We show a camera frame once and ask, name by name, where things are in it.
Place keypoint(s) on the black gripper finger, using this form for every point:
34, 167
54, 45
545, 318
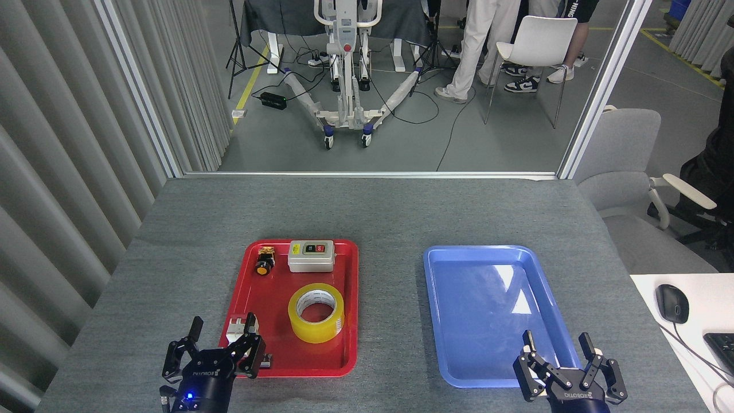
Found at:
610, 378
530, 373
252, 353
172, 361

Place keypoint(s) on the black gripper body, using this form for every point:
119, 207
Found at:
576, 398
206, 381

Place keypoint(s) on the yellow tape roll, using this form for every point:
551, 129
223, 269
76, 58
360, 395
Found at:
298, 327

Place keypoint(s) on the small black silver part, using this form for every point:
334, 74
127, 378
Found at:
267, 361

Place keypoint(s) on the white red circuit breaker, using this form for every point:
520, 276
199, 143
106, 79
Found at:
236, 330

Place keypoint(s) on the red plastic tray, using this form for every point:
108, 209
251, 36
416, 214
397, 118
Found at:
321, 358

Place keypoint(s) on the blue plastic tray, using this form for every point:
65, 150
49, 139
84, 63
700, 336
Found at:
476, 321

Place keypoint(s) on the black orange push button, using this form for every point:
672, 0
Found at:
264, 264

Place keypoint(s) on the black computer mouse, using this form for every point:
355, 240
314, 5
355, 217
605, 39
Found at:
672, 303

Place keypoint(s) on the black keyboard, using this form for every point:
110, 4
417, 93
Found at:
722, 350

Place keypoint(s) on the white desk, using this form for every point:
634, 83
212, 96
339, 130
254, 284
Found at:
705, 298

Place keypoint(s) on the grey office chair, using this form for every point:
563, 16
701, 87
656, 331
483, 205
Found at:
619, 143

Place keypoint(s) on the person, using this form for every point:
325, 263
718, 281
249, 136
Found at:
717, 166
579, 40
476, 40

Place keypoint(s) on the grey pleated curtain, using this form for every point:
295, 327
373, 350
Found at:
57, 143
705, 28

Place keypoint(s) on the black power brick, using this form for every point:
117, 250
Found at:
273, 100

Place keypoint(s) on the white stand on wheels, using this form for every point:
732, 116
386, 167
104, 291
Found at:
344, 69

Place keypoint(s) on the black tripod stand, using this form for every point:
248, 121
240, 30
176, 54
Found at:
235, 40
434, 51

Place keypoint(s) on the white plastic chair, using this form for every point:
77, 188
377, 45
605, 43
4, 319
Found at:
539, 40

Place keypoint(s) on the table with dark cloth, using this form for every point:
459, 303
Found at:
287, 17

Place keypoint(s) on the blue bin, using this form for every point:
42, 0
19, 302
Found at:
679, 7

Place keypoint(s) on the grey two-button switch box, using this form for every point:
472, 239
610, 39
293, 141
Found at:
309, 261

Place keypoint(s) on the silver frame crossbar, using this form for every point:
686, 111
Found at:
367, 174

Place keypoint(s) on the silver frame post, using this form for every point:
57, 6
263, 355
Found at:
605, 86

